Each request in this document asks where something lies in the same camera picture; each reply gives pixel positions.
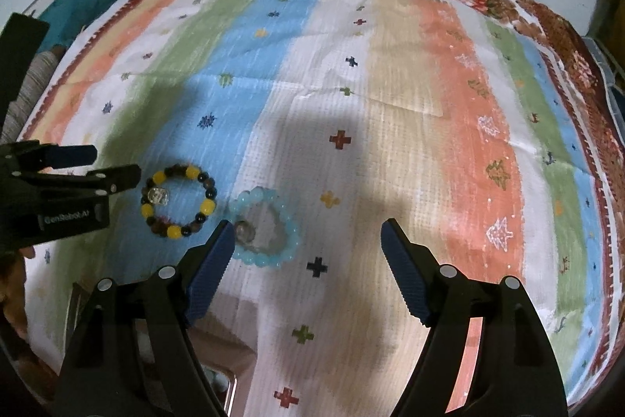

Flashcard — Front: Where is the striped bolster pillow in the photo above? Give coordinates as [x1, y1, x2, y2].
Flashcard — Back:
[1, 45, 67, 144]

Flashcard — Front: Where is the yellow black bead bracelet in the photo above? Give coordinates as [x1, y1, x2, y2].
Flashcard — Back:
[139, 163, 220, 242]

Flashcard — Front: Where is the grey plastic crate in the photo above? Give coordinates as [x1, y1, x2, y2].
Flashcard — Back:
[583, 36, 624, 131]

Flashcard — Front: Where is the light blue bead bracelet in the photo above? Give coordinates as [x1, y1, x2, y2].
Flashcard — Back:
[227, 185, 302, 270]

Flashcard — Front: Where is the person's left hand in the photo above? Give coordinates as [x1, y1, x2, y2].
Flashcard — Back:
[1, 247, 36, 340]

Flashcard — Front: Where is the small clear earring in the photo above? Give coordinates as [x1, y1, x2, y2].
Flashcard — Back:
[146, 186, 170, 206]

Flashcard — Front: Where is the striped colourful cloth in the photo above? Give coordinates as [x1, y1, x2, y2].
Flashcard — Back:
[22, 0, 624, 416]

